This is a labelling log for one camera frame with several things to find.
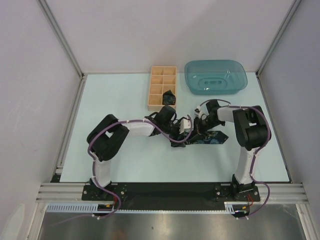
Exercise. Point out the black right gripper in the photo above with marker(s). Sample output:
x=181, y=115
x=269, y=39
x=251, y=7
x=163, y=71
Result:
x=197, y=129

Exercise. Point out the aluminium frame post right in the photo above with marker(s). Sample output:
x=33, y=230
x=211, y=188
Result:
x=278, y=36

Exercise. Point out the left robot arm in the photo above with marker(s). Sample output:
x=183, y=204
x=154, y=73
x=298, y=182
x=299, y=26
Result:
x=106, y=139

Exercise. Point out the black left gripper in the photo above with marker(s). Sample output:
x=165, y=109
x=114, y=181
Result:
x=175, y=137

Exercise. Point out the wooden compartment organizer box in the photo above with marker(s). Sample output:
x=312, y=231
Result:
x=163, y=79

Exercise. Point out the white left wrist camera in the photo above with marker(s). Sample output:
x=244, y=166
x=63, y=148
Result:
x=185, y=124

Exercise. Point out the rolled dark green tie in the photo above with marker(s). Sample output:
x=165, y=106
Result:
x=168, y=98

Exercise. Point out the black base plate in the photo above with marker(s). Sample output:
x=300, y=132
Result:
x=171, y=196

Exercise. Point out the blue yellow patterned tie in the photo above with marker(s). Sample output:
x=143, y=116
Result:
x=211, y=137

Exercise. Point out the aluminium frame rail left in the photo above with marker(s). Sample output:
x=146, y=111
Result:
x=44, y=6

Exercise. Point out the light blue cable duct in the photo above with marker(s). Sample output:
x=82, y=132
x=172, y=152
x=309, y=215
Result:
x=79, y=208

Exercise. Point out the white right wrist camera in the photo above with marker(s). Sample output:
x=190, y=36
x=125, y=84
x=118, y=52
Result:
x=199, y=113

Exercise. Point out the aluminium front rail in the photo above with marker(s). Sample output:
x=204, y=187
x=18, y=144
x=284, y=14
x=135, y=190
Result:
x=280, y=193

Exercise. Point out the teal plastic basin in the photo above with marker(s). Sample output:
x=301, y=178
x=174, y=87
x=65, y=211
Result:
x=215, y=77

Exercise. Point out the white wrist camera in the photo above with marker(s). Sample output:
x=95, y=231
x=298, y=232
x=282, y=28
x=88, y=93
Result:
x=199, y=113
x=185, y=124

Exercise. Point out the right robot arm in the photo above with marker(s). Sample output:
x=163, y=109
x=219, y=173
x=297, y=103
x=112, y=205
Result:
x=252, y=132

